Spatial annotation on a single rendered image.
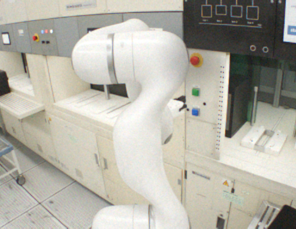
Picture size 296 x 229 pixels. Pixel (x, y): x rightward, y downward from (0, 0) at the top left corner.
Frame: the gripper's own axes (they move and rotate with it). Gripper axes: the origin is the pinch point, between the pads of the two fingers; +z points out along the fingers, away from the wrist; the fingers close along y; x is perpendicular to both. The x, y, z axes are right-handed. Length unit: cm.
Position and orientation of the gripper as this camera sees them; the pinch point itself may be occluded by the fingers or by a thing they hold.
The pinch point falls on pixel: (181, 100)
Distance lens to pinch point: 111.2
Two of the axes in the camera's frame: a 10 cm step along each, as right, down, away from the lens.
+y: 7.7, 2.3, -5.9
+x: -0.6, -9.0, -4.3
